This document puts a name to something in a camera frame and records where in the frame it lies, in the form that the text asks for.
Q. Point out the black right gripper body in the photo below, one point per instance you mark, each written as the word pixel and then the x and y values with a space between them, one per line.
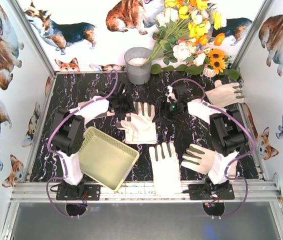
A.
pixel 166 109

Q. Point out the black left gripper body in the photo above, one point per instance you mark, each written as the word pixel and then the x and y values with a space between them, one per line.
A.
pixel 125 104

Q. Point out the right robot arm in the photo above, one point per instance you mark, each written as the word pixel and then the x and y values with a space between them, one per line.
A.
pixel 226 129

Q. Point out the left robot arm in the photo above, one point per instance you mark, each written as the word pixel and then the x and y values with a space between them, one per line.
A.
pixel 67 132

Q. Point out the yellow-green storage basket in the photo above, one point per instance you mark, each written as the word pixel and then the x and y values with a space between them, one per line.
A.
pixel 105 159

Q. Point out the far left work glove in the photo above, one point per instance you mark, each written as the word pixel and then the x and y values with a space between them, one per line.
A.
pixel 98 106

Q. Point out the white green work glove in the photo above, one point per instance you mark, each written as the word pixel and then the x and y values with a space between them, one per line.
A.
pixel 139 127

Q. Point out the white ribbed flower pot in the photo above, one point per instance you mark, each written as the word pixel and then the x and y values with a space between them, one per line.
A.
pixel 208 72

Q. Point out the grey bucket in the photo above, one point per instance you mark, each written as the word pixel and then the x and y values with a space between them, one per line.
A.
pixel 138 70

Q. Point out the far right work glove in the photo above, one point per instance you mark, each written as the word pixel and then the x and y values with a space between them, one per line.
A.
pixel 223 95

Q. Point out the front right white glove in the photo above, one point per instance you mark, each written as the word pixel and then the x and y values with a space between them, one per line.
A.
pixel 205 161

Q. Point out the front centre white glove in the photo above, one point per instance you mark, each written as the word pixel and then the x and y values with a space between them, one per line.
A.
pixel 165 169

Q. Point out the artificial flower bouquet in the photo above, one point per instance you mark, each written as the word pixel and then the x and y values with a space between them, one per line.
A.
pixel 191 31

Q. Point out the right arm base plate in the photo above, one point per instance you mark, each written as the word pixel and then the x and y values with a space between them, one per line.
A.
pixel 210 191

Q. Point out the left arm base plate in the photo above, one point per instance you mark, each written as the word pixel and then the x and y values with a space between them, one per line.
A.
pixel 67 192

